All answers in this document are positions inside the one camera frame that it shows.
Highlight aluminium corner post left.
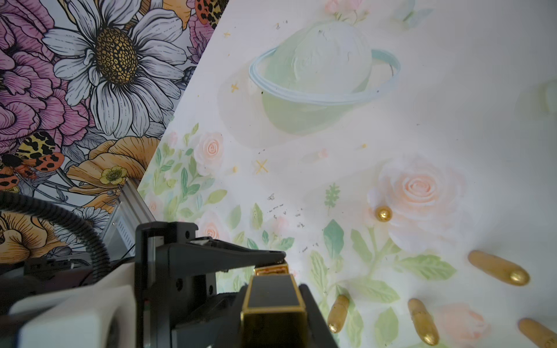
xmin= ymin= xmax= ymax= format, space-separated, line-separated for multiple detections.
xmin=101 ymin=179 xmax=155 ymax=261

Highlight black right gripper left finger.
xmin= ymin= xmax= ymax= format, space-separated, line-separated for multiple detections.
xmin=155 ymin=239 xmax=287 ymax=278

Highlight black corrugated cable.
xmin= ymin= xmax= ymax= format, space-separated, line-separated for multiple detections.
xmin=0 ymin=191 xmax=112 ymax=284

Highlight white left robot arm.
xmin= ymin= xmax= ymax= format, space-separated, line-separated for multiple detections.
xmin=1 ymin=263 xmax=142 ymax=347

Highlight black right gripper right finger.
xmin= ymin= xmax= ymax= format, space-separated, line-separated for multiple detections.
xmin=299 ymin=284 xmax=338 ymax=348

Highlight green capped jar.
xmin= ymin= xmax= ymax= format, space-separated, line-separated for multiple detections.
xmin=542 ymin=80 xmax=557 ymax=115

